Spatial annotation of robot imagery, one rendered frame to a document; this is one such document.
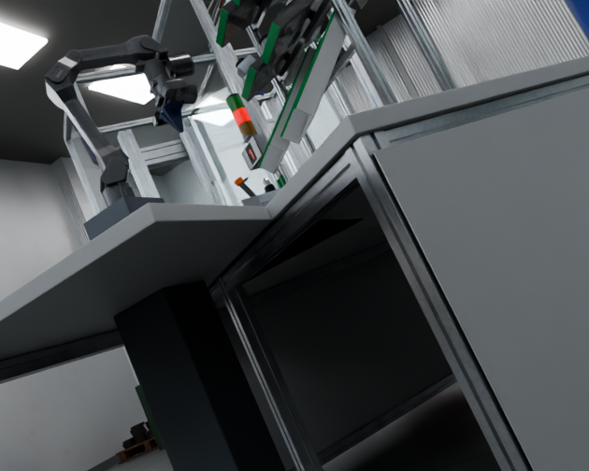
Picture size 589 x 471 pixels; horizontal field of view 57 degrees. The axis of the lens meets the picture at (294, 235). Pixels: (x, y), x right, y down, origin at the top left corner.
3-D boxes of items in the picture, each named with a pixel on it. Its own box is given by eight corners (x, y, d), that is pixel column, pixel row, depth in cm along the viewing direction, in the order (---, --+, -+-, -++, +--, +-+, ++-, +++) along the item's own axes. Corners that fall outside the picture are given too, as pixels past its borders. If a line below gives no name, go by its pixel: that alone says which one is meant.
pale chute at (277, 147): (286, 151, 120) (267, 143, 119) (274, 174, 132) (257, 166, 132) (325, 53, 130) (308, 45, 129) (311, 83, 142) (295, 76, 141)
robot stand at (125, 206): (113, 302, 125) (82, 223, 128) (153, 293, 138) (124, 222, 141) (156, 276, 120) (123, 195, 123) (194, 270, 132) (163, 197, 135)
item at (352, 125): (356, 133, 74) (346, 114, 74) (162, 333, 203) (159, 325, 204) (777, 20, 142) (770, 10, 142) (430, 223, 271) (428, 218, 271)
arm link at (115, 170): (103, 186, 128) (93, 162, 129) (103, 200, 136) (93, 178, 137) (131, 178, 131) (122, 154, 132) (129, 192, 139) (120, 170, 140)
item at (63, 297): (-119, 397, 99) (-123, 382, 100) (182, 315, 181) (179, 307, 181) (155, 221, 72) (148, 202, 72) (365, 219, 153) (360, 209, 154)
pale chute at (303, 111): (314, 116, 107) (294, 107, 106) (298, 145, 119) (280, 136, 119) (356, 9, 117) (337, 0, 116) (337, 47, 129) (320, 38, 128)
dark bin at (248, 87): (256, 73, 124) (232, 51, 124) (248, 102, 136) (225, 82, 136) (330, 6, 134) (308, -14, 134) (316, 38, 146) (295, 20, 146)
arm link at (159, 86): (153, 62, 137) (177, 58, 139) (143, 102, 153) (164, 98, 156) (166, 90, 135) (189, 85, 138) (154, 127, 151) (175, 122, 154)
